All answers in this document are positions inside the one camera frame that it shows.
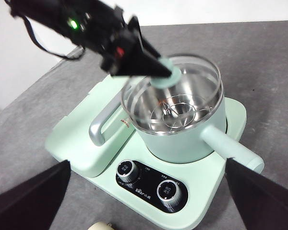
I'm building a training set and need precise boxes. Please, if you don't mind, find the mint green pot with handle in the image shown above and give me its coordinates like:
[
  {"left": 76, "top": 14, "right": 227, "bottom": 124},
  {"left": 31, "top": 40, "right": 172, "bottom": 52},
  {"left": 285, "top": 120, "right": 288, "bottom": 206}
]
[{"left": 121, "top": 54, "right": 265, "bottom": 173}]

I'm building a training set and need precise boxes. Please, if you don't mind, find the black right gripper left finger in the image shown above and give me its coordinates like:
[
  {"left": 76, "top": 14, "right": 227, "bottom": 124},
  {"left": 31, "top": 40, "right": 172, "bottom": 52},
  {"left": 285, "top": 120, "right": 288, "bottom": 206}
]
[{"left": 0, "top": 160, "right": 72, "bottom": 230}]

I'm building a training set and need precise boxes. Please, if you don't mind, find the steel wire steaming rack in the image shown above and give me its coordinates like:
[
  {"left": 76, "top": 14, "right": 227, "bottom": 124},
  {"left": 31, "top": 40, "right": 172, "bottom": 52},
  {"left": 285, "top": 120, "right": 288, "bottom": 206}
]
[{"left": 148, "top": 94, "right": 212, "bottom": 132}]

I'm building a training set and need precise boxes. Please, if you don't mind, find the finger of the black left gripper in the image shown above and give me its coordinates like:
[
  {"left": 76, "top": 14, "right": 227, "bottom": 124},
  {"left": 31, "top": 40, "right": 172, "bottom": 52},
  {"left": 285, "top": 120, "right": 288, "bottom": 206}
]
[
  {"left": 109, "top": 39, "right": 173, "bottom": 79},
  {"left": 126, "top": 16, "right": 163, "bottom": 60}
]

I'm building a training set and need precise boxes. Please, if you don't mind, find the mint green cooker base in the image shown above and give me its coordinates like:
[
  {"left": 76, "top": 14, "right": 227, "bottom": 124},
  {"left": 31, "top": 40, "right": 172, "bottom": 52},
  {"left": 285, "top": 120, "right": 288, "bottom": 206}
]
[{"left": 44, "top": 74, "right": 266, "bottom": 230}]

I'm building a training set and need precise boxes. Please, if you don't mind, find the silver cover handle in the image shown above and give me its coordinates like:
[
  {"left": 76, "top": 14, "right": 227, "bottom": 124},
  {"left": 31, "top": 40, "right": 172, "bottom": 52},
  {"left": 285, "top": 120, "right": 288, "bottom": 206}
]
[{"left": 88, "top": 94, "right": 127, "bottom": 147}]

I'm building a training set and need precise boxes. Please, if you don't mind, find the silver control dial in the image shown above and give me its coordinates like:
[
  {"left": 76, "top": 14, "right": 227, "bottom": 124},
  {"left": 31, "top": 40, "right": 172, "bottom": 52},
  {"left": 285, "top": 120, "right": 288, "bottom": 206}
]
[
  {"left": 156, "top": 179, "right": 183, "bottom": 205},
  {"left": 117, "top": 160, "right": 141, "bottom": 184}
]

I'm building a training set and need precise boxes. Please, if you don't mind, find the mint green hinged cooker cover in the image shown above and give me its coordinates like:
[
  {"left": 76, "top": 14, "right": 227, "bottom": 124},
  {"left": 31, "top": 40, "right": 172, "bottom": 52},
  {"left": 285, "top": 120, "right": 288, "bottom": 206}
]
[{"left": 44, "top": 74, "right": 136, "bottom": 178}]

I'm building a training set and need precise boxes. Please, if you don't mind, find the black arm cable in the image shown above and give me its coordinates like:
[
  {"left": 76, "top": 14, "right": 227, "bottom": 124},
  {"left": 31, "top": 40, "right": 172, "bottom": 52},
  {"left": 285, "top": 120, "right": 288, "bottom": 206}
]
[{"left": 23, "top": 15, "right": 86, "bottom": 60}]

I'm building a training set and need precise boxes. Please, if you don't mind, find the smooth white steamed bun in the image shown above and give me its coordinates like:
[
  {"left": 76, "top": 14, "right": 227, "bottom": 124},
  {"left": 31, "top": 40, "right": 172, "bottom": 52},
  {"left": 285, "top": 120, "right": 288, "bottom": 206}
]
[{"left": 89, "top": 221, "right": 113, "bottom": 230}]

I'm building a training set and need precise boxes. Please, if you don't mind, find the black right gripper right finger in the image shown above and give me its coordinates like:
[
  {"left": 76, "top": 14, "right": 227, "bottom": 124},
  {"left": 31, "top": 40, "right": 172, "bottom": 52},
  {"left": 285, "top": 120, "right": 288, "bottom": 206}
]
[{"left": 225, "top": 157, "right": 288, "bottom": 230}]

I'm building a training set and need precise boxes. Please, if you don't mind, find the black glossy control panel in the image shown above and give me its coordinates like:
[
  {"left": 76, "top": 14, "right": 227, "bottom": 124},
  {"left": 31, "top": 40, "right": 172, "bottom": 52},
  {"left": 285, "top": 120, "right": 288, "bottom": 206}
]
[{"left": 115, "top": 160, "right": 189, "bottom": 214}]

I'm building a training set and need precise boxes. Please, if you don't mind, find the glass lid with green knob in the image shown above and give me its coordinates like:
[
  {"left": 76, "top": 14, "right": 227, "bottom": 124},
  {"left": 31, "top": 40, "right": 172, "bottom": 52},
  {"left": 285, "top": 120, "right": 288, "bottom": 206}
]
[{"left": 121, "top": 54, "right": 224, "bottom": 127}]

